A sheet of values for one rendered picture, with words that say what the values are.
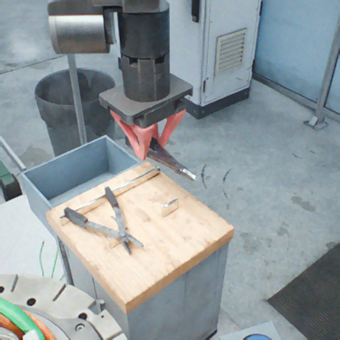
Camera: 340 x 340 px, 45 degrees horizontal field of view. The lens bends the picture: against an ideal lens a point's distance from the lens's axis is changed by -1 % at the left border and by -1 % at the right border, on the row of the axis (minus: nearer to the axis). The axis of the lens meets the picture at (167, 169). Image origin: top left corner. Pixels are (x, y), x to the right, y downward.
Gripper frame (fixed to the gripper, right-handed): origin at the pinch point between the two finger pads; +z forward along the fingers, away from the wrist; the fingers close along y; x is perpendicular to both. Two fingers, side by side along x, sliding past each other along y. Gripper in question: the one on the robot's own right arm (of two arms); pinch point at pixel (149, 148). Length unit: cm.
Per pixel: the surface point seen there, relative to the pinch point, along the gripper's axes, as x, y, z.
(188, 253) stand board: 11.6, 3.2, 9.0
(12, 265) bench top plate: -26.5, 18.0, 37.8
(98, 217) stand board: -1.7, 8.5, 9.1
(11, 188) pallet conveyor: -55, 6, 43
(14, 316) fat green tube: 11.6, 25.2, -0.4
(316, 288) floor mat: 2, -83, 117
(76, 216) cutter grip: -1.2, 12.0, 6.1
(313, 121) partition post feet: -72, -190, 118
